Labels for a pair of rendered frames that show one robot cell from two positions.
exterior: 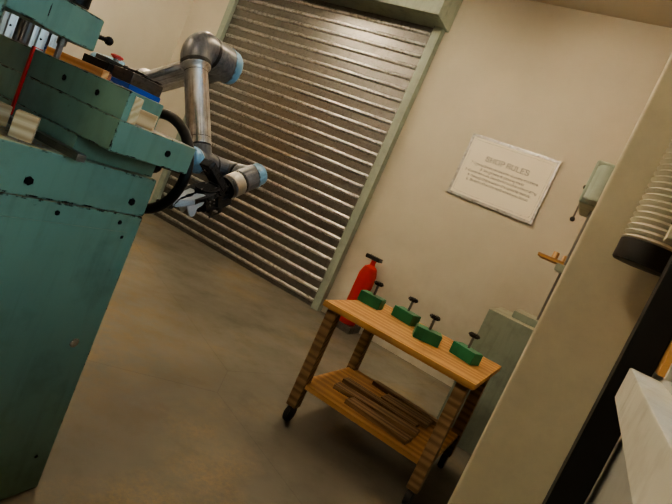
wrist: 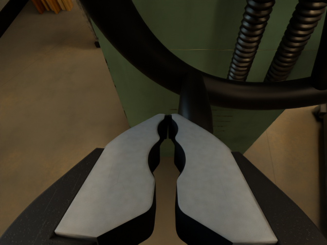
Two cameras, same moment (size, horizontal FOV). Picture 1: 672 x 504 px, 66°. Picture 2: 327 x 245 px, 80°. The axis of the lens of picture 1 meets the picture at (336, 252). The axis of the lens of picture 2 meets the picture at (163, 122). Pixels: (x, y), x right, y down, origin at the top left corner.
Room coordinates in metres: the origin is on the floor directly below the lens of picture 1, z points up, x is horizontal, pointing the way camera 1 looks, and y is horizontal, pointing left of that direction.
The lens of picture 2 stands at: (1.48, 0.43, 0.84)
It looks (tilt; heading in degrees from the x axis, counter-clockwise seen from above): 60 degrees down; 161
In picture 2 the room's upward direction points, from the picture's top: 3 degrees counter-clockwise
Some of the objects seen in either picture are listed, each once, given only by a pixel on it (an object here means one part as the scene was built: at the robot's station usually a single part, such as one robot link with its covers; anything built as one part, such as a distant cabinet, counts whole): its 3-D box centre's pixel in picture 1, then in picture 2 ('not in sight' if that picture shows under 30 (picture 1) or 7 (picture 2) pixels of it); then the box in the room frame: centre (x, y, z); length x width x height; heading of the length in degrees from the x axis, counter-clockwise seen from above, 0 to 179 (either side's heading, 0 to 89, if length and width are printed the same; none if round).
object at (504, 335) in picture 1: (545, 314); not in sight; (2.68, -1.12, 0.79); 0.62 x 0.48 x 1.58; 155
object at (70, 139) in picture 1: (59, 127); not in sight; (1.14, 0.67, 0.82); 0.40 x 0.21 x 0.04; 66
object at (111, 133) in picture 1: (82, 111); not in sight; (1.19, 0.66, 0.87); 0.61 x 0.30 x 0.06; 66
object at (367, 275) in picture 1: (359, 292); not in sight; (3.88, -0.29, 0.30); 0.19 x 0.18 x 0.60; 153
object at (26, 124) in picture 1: (24, 126); not in sight; (0.90, 0.59, 0.82); 0.04 x 0.04 x 0.05; 30
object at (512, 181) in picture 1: (501, 177); not in sight; (3.69, -0.85, 1.48); 0.64 x 0.02 x 0.46; 63
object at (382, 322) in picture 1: (396, 378); not in sight; (2.12, -0.45, 0.32); 0.66 x 0.57 x 0.64; 64
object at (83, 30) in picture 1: (58, 20); not in sight; (1.07, 0.71, 1.03); 0.14 x 0.07 x 0.09; 156
